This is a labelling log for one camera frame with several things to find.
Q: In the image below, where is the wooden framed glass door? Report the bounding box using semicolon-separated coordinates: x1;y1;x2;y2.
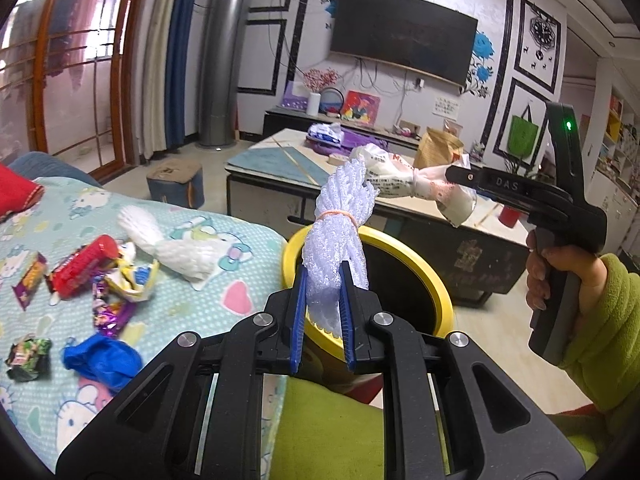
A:
0;0;151;172

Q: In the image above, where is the green tote bag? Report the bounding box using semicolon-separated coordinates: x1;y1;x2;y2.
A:
508;103;540;155

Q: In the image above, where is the red framed picture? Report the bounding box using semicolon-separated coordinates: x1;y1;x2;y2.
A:
342;90;382;124

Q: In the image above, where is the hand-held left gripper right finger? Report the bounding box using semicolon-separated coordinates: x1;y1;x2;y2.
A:
339;263;587;480

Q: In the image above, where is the red snack tube wrapper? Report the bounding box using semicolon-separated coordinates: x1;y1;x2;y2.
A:
46;234;120;297

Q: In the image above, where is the round decorative frame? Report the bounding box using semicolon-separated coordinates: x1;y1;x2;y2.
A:
319;87;345;117

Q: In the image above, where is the black wall television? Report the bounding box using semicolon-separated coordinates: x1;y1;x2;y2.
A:
329;0;479;89

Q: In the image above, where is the cartoon cat printed blanket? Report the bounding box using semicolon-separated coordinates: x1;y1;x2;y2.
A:
0;174;288;477

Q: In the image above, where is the blue fabric stool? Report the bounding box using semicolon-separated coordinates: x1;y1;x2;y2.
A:
146;159;205;210

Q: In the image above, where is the black wall clock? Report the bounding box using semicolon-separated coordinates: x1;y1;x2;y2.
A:
529;14;559;52

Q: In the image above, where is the white foam fruit net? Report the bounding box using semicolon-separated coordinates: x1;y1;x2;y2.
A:
301;157;377;337
117;205;227;292

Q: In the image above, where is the red cloth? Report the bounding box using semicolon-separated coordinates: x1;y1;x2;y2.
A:
0;162;46;223

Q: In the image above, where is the white curtain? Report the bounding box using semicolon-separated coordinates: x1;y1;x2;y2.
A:
142;0;187;154

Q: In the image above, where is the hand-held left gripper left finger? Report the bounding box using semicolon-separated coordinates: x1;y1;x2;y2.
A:
55;268;308;480

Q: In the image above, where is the green black snack packet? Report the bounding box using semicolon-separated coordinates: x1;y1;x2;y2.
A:
5;336;54;384

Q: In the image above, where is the yellow white snack wrapper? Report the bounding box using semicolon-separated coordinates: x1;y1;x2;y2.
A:
104;242;162;304

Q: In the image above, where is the brown paper bag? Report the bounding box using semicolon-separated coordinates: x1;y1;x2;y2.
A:
413;128;465;171

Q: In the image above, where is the person's right hand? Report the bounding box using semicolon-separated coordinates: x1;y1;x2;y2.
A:
525;229;602;312

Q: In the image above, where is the purple plastic bag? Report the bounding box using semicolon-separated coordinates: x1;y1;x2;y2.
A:
306;130;396;157

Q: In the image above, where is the grey standing air conditioner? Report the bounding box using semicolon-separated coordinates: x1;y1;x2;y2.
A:
197;0;251;150

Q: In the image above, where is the coffee table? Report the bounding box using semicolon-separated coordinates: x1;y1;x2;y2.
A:
225;128;532;308

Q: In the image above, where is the yellow trash bin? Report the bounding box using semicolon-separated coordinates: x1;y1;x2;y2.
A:
281;224;456;403

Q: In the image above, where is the white printed plastic bag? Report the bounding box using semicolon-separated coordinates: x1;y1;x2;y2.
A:
349;143;477;229

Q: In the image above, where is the blue curtain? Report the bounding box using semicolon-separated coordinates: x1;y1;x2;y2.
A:
165;0;221;147

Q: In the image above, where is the person's green trouser leg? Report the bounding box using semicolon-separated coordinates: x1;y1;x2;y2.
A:
269;374;603;480

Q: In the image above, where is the blue white tissue pack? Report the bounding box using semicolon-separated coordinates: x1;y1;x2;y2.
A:
307;122;344;144

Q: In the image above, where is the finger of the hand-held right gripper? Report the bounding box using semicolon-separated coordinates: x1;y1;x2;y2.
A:
475;188;572;223
445;164;572;208

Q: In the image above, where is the blue plastic bag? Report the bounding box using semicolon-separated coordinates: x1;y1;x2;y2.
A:
62;334;145;394

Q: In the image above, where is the person's right forearm green sleeve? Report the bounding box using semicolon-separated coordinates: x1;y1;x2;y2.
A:
559;253;640;413

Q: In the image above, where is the white storage shelf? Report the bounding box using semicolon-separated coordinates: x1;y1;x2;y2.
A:
593;84;640;244

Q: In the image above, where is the purple box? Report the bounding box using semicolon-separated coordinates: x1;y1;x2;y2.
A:
282;83;310;111

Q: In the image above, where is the purple orange candy wrapper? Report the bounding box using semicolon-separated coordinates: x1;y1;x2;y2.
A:
12;252;50;312

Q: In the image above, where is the shiny purple candy wrapper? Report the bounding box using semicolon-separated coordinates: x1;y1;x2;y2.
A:
91;278;138;340

